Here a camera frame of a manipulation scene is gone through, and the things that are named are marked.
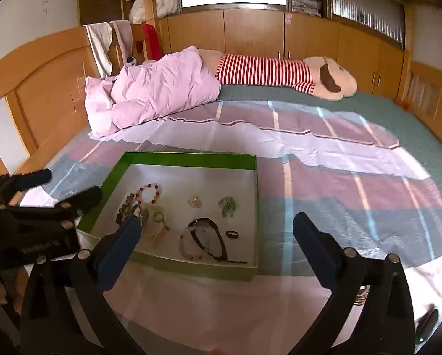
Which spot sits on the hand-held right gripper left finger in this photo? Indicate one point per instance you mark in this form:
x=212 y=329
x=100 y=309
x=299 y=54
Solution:
x=121 y=244

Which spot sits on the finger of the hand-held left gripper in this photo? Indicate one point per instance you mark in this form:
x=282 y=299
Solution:
x=32 y=180
x=76 y=200

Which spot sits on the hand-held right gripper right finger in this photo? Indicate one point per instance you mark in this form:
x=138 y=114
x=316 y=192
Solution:
x=313 y=244

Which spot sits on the green cardboard box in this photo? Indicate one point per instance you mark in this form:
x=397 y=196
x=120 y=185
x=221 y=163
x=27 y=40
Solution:
x=187 y=268

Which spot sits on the yellow flower pendant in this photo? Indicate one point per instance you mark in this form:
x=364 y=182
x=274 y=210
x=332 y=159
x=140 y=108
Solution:
x=195 y=202

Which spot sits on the green stone pendant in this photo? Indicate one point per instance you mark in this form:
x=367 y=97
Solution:
x=226 y=204

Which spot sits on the patchwork printed bed sheet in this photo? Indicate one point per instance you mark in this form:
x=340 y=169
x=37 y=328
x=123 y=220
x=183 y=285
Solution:
x=335 y=162

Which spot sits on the wooden bed headboard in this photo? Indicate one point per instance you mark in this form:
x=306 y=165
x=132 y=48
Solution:
x=39 y=92

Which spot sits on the pink quilt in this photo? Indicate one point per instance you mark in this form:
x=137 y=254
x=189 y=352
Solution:
x=158 y=88

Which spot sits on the black smartphone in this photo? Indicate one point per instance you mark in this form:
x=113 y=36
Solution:
x=427 y=323

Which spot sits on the teal bed cover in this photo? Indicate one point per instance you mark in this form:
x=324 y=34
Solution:
x=409 y=137

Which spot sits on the white hanging cloth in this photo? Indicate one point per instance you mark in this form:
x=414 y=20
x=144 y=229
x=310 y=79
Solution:
x=99 y=44

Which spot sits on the pink hanging cloth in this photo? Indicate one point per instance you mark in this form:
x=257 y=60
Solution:
x=124 y=39

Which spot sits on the red cloth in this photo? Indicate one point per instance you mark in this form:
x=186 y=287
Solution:
x=151 y=42

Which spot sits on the plush doll with striped shirt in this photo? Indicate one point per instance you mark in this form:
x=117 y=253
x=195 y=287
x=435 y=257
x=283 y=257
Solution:
x=265 y=70

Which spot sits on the wooden bed footboard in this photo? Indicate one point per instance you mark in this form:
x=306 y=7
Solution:
x=424 y=92

